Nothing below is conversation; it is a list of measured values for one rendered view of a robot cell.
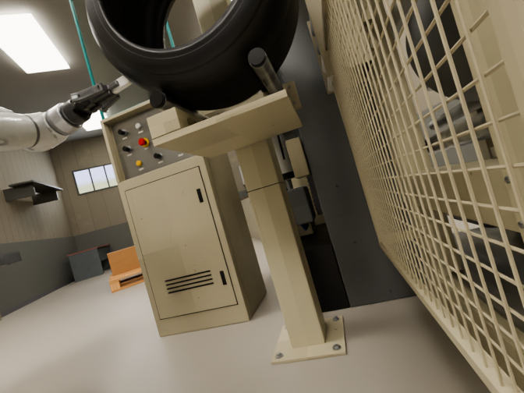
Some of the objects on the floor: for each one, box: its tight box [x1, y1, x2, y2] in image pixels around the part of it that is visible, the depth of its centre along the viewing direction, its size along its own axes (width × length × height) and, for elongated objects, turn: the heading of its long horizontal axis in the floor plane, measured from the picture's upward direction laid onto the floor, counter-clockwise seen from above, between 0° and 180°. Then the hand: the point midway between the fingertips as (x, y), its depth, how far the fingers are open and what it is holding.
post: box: [193, 0, 326, 349], centre depth 113 cm, size 13×13×250 cm
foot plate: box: [271, 316, 346, 365], centre depth 110 cm, size 27×27×2 cm
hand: (121, 83), depth 86 cm, fingers closed
